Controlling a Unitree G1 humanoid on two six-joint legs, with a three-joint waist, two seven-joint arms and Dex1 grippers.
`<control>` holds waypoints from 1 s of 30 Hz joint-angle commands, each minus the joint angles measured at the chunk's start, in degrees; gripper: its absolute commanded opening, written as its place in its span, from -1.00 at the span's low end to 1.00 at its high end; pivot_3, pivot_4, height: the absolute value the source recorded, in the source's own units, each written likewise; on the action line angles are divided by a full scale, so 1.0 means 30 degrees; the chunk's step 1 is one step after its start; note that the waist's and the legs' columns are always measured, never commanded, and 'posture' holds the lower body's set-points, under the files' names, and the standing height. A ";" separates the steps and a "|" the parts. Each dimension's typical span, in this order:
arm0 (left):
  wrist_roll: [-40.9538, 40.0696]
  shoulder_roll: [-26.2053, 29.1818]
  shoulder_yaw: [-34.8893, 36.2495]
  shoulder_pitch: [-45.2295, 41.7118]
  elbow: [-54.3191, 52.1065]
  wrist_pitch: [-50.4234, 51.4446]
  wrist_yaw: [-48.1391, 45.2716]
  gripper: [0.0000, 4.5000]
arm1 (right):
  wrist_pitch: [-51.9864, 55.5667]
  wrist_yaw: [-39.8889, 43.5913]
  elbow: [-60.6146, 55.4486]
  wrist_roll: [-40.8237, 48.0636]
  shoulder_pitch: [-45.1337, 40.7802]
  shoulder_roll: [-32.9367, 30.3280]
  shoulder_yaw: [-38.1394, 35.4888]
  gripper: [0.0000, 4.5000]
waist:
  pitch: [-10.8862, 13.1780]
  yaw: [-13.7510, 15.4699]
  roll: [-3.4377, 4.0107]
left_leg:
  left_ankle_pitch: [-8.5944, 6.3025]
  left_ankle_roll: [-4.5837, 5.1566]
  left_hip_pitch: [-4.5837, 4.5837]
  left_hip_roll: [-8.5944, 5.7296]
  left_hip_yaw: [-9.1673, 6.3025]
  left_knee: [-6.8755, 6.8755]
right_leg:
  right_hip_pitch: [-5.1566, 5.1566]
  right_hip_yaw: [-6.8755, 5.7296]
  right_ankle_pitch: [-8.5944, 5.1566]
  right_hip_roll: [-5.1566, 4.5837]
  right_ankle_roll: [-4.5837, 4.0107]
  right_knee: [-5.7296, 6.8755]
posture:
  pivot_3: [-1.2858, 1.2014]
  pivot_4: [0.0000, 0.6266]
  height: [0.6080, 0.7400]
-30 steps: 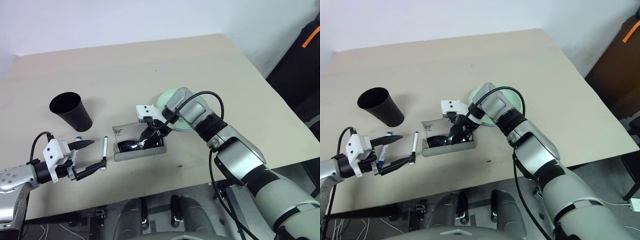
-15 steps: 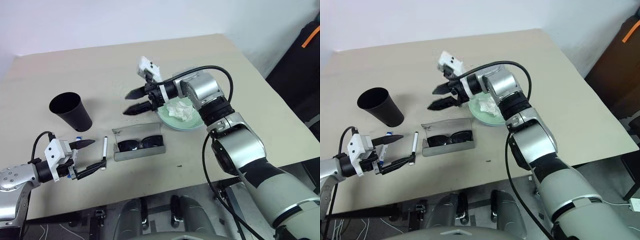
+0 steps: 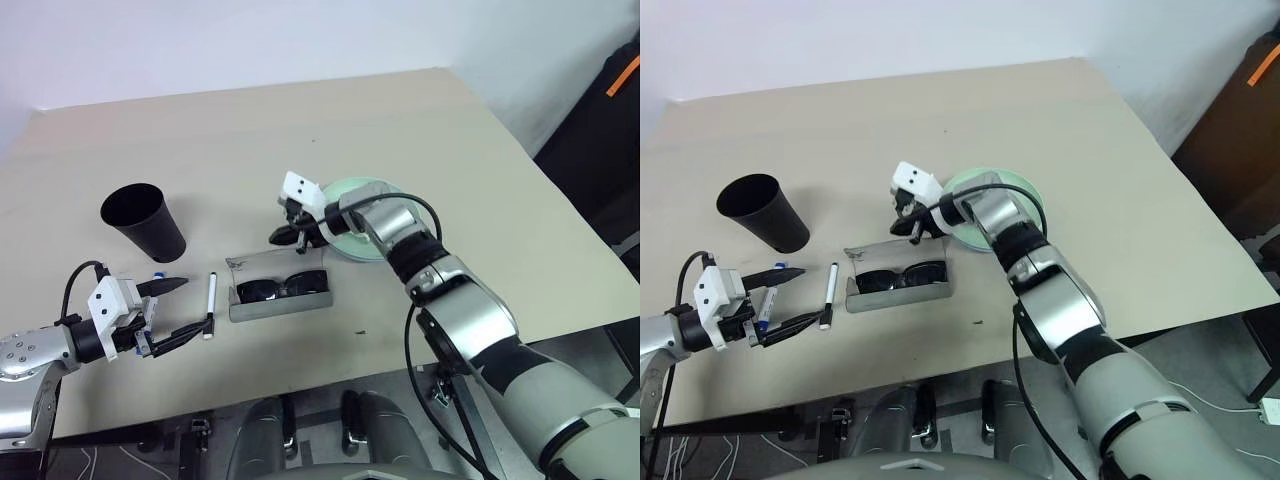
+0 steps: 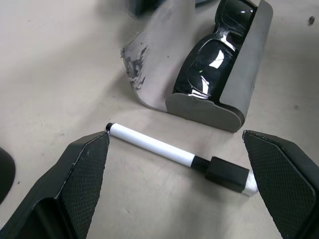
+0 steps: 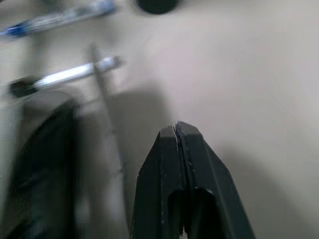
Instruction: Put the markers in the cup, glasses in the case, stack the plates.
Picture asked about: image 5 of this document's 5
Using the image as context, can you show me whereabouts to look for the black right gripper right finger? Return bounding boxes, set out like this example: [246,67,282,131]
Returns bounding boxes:
[175,120,257,239]

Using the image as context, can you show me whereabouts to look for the black capped white marker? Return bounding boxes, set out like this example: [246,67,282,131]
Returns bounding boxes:
[9,56,122,98]

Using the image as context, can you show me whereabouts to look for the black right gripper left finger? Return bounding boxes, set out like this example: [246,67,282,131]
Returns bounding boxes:
[129,126,188,239]

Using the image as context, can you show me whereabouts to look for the black eyeglasses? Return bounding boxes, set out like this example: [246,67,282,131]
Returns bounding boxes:
[4,43,125,239]

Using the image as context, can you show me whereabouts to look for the blue capped white marker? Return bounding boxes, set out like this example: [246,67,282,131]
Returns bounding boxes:
[0,0,118,38]

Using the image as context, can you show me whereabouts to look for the round black object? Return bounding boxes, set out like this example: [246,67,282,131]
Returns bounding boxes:
[134,0,180,15]

